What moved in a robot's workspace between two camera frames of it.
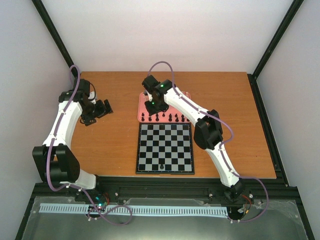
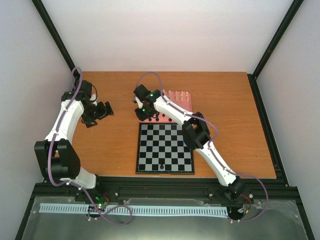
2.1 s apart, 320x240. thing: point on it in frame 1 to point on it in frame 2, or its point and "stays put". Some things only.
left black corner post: [55, 33] stays put
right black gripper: [150, 110] to [141, 117]
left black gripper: [102, 111] stays put
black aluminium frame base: [178, 208] stays put
